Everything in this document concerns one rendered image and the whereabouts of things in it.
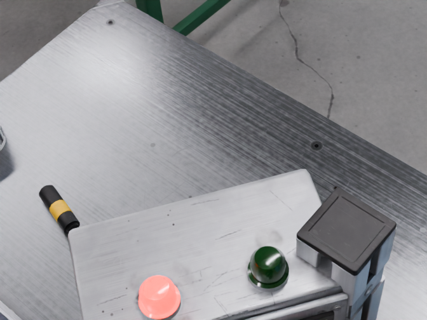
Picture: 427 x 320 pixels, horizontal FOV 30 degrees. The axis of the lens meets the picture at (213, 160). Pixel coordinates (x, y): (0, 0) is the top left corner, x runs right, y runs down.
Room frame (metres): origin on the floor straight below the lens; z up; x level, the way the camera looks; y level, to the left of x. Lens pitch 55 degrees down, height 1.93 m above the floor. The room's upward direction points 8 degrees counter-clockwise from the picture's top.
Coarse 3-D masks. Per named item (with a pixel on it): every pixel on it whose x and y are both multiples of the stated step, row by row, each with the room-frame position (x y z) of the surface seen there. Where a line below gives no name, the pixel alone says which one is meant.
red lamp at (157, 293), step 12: (156, 276) 0.23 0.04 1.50; (144, 288) 0.22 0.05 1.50; (156, 288) 0.22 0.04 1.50; (168, 288) 0.22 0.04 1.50; (144, 300) 0.21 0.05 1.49; (156, 300) 0.21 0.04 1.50; (168, 300) 0.21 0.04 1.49; (180, 300) 0.22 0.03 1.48; (144, 312) 0.21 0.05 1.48; (156, 312) 0.21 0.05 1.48; (168, 312) 0.21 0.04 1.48
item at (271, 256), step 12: (264, 252) 0.23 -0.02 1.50; (276, 252) 0.23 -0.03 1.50; (252, 264) 0.23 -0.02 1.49; (264, 264) 0.22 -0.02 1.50; (276, 264) 0.22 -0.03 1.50; (252, 276) 0.23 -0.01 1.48; (264, 276) 0.22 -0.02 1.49; (276, 276) 0.22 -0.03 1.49; (264, 288) 0.22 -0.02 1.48; (276, 288) 0.22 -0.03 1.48
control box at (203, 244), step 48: (240, 192) 0.29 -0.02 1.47; (288, 192) 0.29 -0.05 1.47; (96, 240) 0.27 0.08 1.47; (144, 240) 0.27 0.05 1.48; (192, 240) 0.26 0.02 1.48; (240, 240) 0.26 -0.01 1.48; (288, 240) 0.25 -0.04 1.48; (96, 288) 0.24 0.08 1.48; (192, 288) 0.23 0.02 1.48; (240, 288) 0.22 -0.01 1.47; (288, 288) 0.22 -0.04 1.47; (336, 288) 0.21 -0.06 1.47
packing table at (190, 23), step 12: (144, 0) 1.65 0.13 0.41; (156, 0) 1.67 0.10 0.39; (216, 0) 1.83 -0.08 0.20; (228, 0) 1.85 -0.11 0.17; (144, 12) 1.65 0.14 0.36; (156, 12) 1.66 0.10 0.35; (192, 12) 1.79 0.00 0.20; (204, 12) 1.79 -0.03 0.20; (180, 24) 1.75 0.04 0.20; (192, 24) 1.75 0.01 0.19
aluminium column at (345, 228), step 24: (336, 192) 0.27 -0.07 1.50; (312, 216) 0.25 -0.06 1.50; (336, 216) 0.25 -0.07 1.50; (360, 216) 0.25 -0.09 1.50; (384, 216) 0.24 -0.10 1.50; (312, 240) 0.24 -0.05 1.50; (336, 240) 0.23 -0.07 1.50; (360, 240) 0.23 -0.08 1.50; (384, 240) 0.23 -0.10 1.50; (312, 264) 0.23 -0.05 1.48; (336, 264) 0.22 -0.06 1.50; (360, 264) 0.21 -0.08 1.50; (384, 264) 0.23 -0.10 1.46; (360, 288) 0.21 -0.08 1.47; (360, 312) 0.22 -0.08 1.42
